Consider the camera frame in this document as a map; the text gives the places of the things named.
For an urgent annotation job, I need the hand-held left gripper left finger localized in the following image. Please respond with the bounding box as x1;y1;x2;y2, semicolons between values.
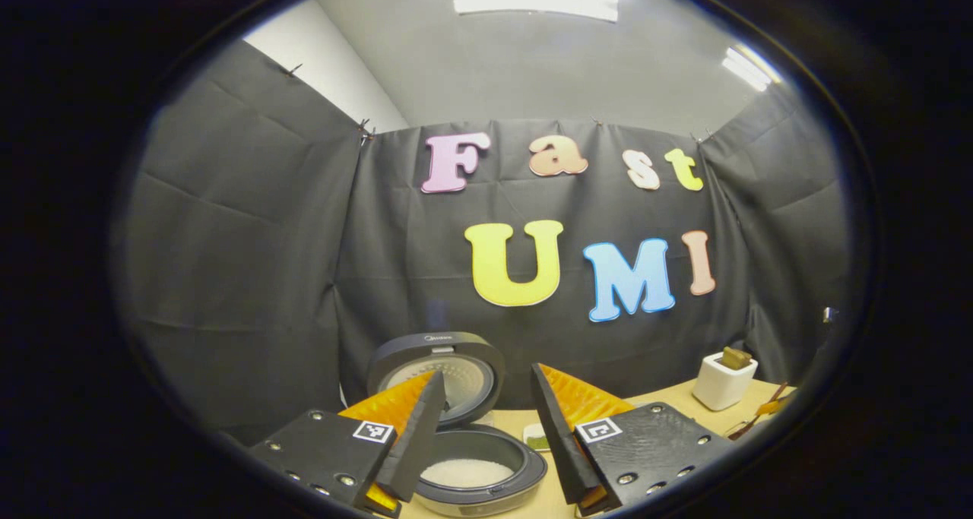
247;371;447;518

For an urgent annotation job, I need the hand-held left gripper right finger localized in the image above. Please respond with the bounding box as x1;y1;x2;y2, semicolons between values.
530;362;734;517

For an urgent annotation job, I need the brown wooden spoon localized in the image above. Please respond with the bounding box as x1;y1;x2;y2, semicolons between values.
728;382;791;440

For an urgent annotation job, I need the grey silver rice cooker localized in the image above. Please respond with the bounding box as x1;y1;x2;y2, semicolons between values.
366;331;548;517

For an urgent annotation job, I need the white toaster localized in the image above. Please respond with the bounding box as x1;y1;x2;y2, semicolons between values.
693;352;759;411

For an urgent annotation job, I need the black backdrop cloth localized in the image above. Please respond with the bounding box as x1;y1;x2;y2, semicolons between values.
114;39;867;448

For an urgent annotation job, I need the small ceiling light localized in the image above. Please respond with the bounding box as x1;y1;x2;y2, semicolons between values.
721;46;782;93

